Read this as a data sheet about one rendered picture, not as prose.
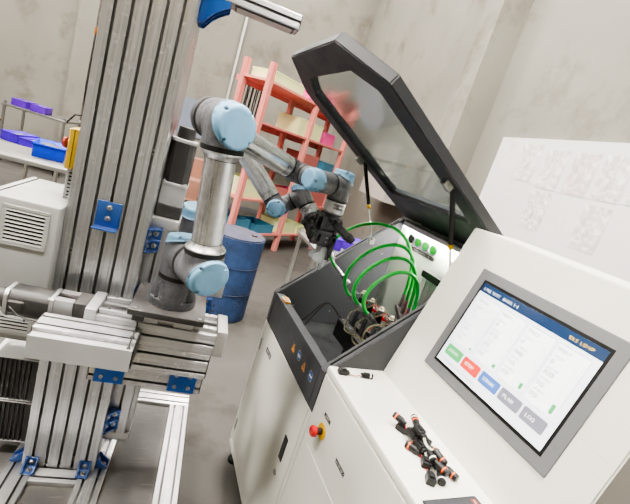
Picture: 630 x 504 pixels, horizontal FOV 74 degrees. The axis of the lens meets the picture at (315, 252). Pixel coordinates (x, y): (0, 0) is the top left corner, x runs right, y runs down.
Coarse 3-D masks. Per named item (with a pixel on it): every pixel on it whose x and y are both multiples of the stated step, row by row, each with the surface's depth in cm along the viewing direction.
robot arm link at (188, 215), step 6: (186, 204) 173; (192, 204) 175; (186, 210) 170; (192, 210) 170; (186, 216) 171; (192, 216) 171; (186, 222) 171; (192, 222) 171; (180, 228) 172; (186, 228) 172; (192, 228) 172
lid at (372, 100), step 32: (320, 64) 140; (352, 64) 120; (384, 64) 113; (320, 96) 172; (352, 96) 145; (384, 96) 120; (352, 128) 173; (384, 128) 145; (416, 128) 120; (384, 160) 173; (416, 160) 145; (448, 160) 126; (416, 192) 173; (448, 192) 145; (448, 224) 167; (480, 224) 140
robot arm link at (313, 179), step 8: (304, 168) 139; (312, 168) 133; (304, 176) 135; (312, 176) 132; (320, 176) 132; (328, 176) 135; (336, 176) 138; (304, 184) 134; (312, 184) 132; (320, 184) 133; (328, 184) 135; (336, 184) 137; (320, 192) 137; (328, 192) 138
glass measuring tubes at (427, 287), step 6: (426, 270) 181; (426, 276) 178; (432, 276) 175; (438, 276) 177; (426, 282) 182; (432, 282) 174; (438, 282) 171; (420, 288) 182; (426, 288) 178; (432, 288) 175; (420, 294) 182; (426, 294) 178; (420, 300) 180; (426, 300) 176
